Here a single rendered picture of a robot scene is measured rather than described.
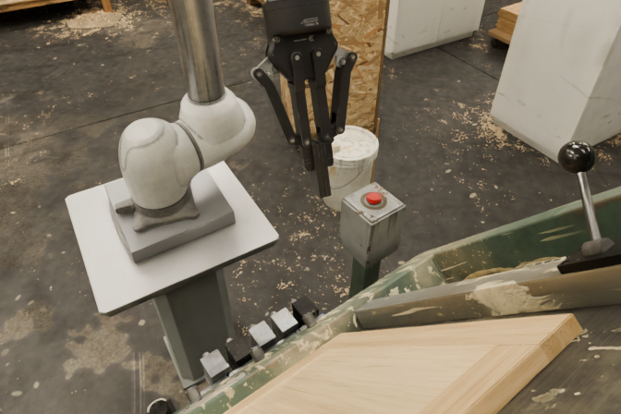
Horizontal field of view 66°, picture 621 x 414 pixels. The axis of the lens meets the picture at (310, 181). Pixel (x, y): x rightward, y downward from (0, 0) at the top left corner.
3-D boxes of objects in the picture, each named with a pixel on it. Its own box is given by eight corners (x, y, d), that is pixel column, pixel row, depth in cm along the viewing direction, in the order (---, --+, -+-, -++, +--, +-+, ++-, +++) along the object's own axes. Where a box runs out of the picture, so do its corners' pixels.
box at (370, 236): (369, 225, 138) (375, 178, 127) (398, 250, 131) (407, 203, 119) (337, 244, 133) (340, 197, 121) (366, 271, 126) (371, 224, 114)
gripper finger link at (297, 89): (303, 51, 53) (291, 53, 52) (314, 147, 57) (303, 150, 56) (293, 50, 56) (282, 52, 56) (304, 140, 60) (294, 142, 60)
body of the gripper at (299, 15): (265, -1, 48) (279, 90, 51) (342, -12, 50) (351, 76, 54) (250, 3, 55) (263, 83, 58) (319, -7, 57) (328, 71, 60)
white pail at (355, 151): (354, 172, 276) (359, 102, 245) (385, 201, 256) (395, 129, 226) (307, 190, 263) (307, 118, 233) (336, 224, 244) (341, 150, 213)
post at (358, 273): (353, 369, 184) (369, 237, 135) (363, 381, 180) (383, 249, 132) (341, 378, 181) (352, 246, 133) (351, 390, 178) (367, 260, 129)
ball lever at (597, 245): (598, 263, 51) (571, 149, 56) (631, 257, 48) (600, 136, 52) (572, 262, 50) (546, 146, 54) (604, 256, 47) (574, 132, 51)
